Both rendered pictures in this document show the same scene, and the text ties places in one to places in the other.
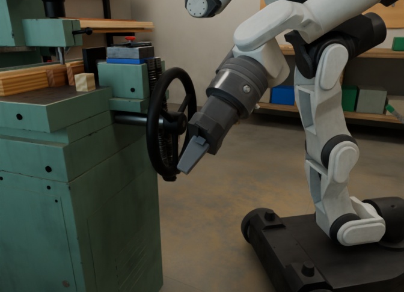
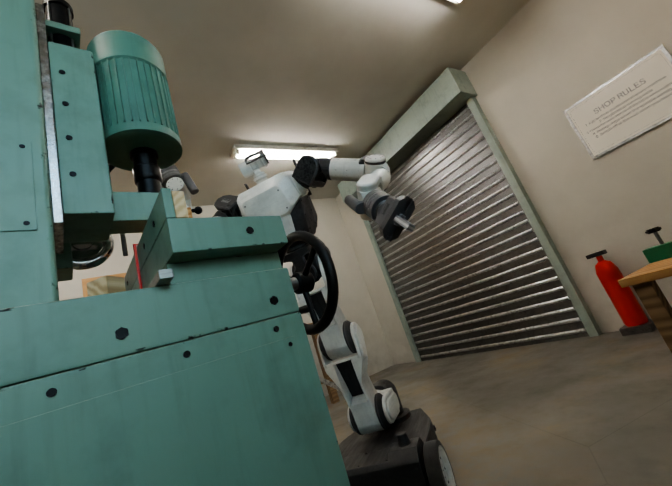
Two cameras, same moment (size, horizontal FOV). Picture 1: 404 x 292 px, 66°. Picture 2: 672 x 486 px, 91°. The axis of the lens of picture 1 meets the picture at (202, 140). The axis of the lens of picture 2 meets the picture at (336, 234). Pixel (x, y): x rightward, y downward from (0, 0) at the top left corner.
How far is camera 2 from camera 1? 94 cm
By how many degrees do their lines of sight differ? 70
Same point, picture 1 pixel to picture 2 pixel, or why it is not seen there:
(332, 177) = (361, 352)
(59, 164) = (286, 289)
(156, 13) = not seen: outside the picture
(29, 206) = (247, 381)
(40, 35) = (143, 207)
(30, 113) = (264, 224)
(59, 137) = (270, 264)
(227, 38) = not seen: hidden behind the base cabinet
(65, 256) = (315, 446)
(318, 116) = not seen: hidden behind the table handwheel
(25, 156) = (237, 295)
